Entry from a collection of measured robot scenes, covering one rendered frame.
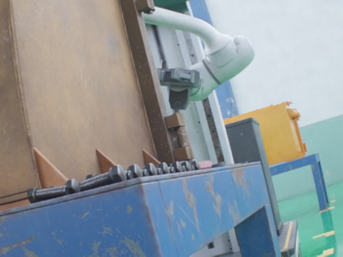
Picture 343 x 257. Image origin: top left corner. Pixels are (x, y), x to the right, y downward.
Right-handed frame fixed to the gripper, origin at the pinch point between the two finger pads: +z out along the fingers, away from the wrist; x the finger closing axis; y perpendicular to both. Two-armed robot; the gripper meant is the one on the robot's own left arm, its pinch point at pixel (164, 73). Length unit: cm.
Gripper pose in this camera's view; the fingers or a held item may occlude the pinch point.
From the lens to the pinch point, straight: 153.9
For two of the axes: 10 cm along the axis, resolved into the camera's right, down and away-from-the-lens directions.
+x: 9.5, 0.8, -3.1
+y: 0.8, -10.0, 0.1
